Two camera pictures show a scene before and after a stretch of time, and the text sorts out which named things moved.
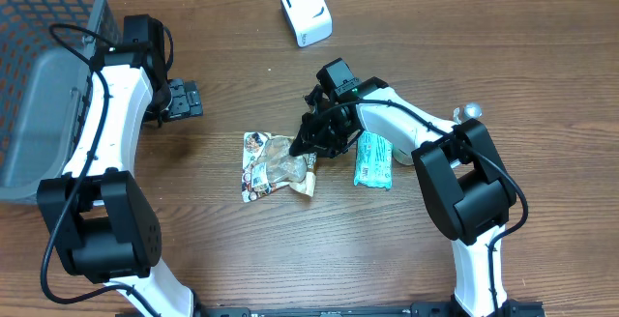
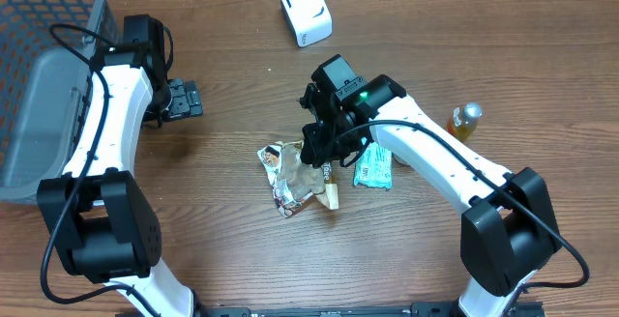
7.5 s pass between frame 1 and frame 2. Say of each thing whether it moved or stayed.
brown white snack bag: moved
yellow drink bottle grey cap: stayed
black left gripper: stayed
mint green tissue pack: stayed
